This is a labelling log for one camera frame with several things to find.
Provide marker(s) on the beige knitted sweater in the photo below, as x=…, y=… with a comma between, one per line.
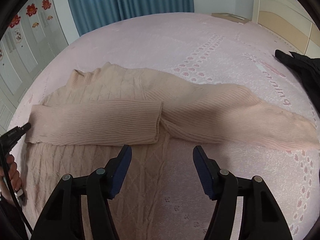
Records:
x=81, y=125

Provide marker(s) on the black jacket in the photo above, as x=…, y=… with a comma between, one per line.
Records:
x=307, y=69

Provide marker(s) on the cream and tan headboard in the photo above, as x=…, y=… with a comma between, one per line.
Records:
x=290, y=21

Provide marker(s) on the white wardrobe with flower stickers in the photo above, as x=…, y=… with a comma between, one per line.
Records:
x=32, y=40

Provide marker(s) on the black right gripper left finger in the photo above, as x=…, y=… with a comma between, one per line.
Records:
x=61, y=217

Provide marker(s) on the pink bed cover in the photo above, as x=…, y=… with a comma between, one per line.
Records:
x=162, y=197

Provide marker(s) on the beige bedside table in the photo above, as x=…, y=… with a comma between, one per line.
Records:
x=230, y=17

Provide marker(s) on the left hand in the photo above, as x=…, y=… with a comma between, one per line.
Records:
x=14, y=179

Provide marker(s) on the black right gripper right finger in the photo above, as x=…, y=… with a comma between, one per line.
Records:
x=261, y=218

